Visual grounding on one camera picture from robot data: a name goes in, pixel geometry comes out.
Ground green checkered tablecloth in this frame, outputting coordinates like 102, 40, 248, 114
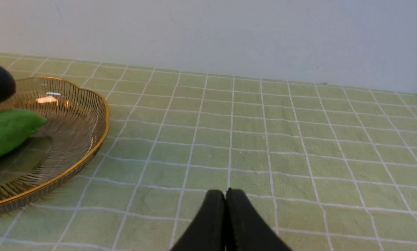
0, 53, 417, 251

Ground green cucumber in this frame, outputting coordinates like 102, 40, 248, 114
0, 109, 48, 157

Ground gold-rimmed glass plate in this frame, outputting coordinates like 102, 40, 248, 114
0, 76, 109, 214

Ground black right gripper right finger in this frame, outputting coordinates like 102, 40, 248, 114
226, 188, 291, 251

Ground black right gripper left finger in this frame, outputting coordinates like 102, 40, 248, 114
171, 190, 225, 251

